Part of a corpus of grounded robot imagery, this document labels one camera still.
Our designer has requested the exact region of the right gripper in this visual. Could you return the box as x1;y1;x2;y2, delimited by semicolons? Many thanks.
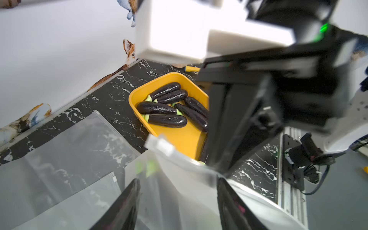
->
196;25;368;173

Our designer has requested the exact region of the frosted zip-top bag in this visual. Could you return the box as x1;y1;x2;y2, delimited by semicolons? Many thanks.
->
1;111;139;230
15;172;121;230
125;135;305;230

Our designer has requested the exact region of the purple eggplant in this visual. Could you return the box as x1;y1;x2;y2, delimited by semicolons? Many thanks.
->
153;90;188;104
184;96;209;118
137;101;182;116
143;115;187;128
145;82;181;102
172;103;209;132

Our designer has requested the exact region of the frosted zip-top bag left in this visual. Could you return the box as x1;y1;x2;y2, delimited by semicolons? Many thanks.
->
15;172;121;230

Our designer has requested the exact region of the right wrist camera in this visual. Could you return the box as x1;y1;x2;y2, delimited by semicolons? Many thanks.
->
135;1;296;65

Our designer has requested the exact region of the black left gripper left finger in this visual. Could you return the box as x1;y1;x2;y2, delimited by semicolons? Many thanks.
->
91;178;141;230

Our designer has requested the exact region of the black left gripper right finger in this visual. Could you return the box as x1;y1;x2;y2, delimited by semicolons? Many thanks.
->
217;177;267;230

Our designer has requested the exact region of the frosted zip-top bag rear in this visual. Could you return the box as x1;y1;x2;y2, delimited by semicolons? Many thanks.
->
1;111;139;230

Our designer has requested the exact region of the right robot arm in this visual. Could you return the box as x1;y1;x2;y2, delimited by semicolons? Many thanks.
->
197;23;368;174

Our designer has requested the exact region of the frosted zip-top bag front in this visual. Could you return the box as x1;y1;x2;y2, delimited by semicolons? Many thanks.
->
125;135;305;230

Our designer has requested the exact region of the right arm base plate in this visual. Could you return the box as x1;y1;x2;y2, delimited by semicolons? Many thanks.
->
282;133;335;196

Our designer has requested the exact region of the yellow plastic tray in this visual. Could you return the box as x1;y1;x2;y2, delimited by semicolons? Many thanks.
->
128;72;209;160

